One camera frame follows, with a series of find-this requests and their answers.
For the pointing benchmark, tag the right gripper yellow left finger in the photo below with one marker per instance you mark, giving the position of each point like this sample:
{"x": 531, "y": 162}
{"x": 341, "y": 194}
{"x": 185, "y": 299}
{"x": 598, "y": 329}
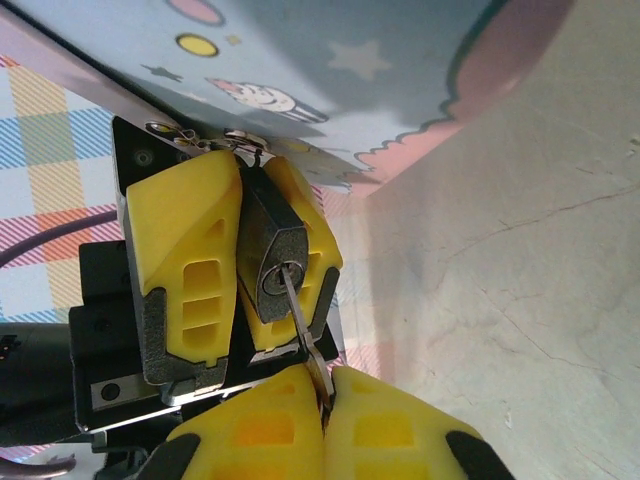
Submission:
{"x": 260, "y": 445}

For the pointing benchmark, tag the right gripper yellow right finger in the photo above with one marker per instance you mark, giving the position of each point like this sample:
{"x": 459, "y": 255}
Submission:
{"x": 390, "y": 440}

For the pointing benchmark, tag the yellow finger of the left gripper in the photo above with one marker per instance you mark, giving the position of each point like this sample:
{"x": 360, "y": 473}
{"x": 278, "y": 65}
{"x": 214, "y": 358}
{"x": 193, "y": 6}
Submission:
{"x": 325, "y": 250}
{"x": 180, "y": 220}

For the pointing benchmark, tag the small dark metal padlock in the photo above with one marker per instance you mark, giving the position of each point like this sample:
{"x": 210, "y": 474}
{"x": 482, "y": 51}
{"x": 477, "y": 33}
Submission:
{"x": 280, "y": 235}

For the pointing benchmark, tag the small silver key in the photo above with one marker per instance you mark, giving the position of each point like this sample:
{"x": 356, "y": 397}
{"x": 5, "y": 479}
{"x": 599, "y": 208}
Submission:
{"x": 299, "y": 310}

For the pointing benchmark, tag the pastel cartoon tin box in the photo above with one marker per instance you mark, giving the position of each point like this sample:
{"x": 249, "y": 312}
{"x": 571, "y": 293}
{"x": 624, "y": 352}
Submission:
{"x": 350, "y": 30}

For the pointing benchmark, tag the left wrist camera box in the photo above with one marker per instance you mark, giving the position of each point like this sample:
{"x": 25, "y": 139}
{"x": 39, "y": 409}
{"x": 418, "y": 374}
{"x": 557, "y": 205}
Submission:
{"x": 142, "y": 145}

